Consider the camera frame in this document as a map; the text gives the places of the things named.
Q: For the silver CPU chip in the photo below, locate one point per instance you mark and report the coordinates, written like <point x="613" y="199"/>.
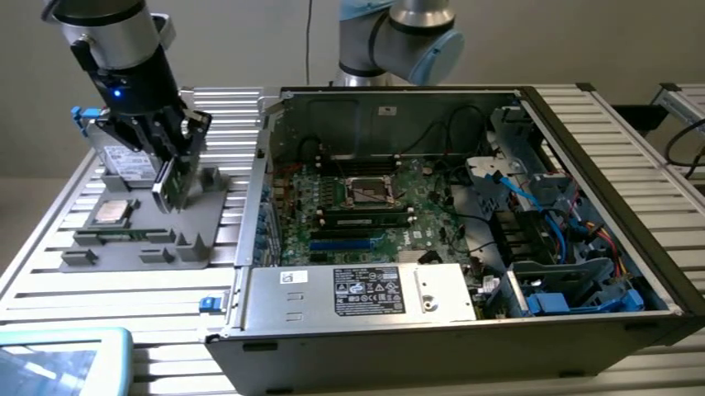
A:
<point x="111" y="213"/>

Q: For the installed black RAM stick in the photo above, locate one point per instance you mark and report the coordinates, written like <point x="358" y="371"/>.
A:
<point x="366" y="218"/>

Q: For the grey metal drive cage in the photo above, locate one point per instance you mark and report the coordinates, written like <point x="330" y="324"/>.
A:
<point x="509" y="123"/>

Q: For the silver power supply unit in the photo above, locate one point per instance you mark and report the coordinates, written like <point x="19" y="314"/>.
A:
<point x="314" y="301"/>

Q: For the green RAM stick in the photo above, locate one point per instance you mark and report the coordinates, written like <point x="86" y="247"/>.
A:
<point x="118" y="237"/>

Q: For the metal slat side table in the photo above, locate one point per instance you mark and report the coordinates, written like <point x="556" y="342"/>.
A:
<point x="682" y="99"/>

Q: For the grey parts rack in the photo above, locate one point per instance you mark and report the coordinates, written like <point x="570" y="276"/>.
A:
<point x="148" y="247"/>

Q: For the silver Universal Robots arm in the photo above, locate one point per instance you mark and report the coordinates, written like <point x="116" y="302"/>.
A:
<point x="402" y="37"/>

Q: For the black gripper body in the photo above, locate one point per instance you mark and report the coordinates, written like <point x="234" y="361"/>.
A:
<point x="140" y="84"/>

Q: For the teal teach pendant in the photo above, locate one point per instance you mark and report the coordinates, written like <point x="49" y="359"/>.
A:
<point x="66" y="363"/>

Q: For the silver chipset heat sink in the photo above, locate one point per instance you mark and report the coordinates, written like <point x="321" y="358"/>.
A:
<point x="411" y="257"/>

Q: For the hard disk with blue bracket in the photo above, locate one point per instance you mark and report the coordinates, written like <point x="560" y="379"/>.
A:
<point x="123" y="161"/>

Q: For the blue disk bay bracket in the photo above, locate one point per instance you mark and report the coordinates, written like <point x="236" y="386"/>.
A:
<point x="545" y="303"/>

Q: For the green motherboard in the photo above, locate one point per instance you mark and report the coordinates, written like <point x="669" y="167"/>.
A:
<point x="423" y="222"/>

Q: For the blue expansion slot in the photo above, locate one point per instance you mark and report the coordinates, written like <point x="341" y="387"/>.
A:
<point x="338" y="245"/>

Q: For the empty RAM slot bank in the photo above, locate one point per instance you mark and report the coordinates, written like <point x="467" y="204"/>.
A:
<point x="358" y="164"/>

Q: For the blue case latch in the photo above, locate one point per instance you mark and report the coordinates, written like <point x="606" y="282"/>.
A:
<point x="211" y="304"/>

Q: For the open black PC case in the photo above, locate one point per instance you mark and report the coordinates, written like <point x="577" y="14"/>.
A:
<point x="418" y="354"/>

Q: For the CPU socket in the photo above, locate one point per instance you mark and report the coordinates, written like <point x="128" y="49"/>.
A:
<point x="370" y="190"/>

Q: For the black expansion slot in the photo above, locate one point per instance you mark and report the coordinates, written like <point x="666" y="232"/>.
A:
<point x="338" y="235"/>

